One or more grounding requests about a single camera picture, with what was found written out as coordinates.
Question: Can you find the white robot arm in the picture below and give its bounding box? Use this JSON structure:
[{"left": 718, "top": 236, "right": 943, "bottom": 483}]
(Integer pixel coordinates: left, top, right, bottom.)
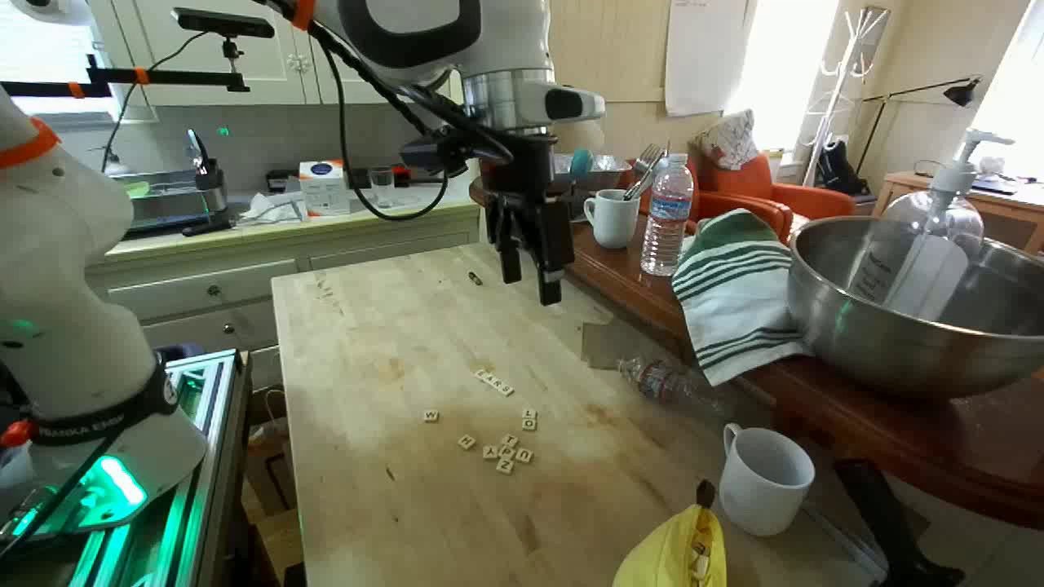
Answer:
[{"left": 259, "top": 0, "right": 608, "bottom": 302}]

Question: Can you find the black camera on stand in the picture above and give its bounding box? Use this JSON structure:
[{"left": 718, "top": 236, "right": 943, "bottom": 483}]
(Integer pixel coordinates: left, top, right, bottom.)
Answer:
[{"left": 174, "top": 5, "right": 275, "bottom": 38}]

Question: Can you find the black desk lamp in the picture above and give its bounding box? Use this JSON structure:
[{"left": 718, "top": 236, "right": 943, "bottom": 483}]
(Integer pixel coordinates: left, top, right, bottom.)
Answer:
[{"left": 857, "top": 76, "right": 983, "bottom": 110}]

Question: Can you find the green striped dish towel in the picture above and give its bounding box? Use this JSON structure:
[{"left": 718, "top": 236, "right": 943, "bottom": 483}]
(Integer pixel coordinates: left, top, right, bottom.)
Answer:
[{"left": 671, "top": 210, "right": 806, "bottom": 386}]

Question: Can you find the steel mixing bowl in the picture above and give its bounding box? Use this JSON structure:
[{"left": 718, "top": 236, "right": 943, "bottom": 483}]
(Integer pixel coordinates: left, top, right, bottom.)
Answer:
[{"left": 791, "top": 215, "right": 1044, "bottom": 402}]

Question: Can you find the clear water bottle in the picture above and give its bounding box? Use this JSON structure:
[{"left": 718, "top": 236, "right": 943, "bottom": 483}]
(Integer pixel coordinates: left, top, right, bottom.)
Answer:
[{"left": 639, "top": 152, "right": 695, "bottom": 277}]

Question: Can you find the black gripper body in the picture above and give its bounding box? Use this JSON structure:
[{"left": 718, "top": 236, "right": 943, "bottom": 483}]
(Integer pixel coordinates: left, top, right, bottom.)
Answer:
[{"left": 473, "top": 130, "right": 573, "bottom": 258}]

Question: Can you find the orange armchair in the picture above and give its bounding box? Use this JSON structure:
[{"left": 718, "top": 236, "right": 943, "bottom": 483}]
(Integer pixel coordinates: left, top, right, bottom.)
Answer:
[{"left": 684, "top": 150, "right": 857, "bottom": 240}]

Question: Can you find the white mug with spoon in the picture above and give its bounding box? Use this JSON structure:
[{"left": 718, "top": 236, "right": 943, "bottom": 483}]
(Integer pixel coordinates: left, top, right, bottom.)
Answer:
[{"left": 585, "top": 190, "right": 639, "bottom": 252}]

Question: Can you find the white paper on wall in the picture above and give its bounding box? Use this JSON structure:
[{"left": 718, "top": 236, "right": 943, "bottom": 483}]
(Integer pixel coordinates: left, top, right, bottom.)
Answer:
[{"left": 666, "top": 0, "right": 749, "bottom": 118}]

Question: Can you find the white mug near banana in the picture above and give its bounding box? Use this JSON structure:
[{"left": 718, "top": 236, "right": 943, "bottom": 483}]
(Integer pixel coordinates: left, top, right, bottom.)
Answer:
[{"left": 720, "top": 425, "right": 815, "bottom": 538}]

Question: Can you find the yellow banana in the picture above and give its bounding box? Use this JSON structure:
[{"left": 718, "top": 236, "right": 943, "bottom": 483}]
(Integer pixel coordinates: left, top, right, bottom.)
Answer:
[{"left": 614, "top": 479, "right": 728, "bottom": 587}]

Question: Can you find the clear pump soap bottle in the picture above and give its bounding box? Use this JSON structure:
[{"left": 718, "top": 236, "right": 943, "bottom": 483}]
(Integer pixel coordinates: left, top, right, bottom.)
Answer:
[{"left": 846, "top": 130, "right": 997, "bottom": 320}]

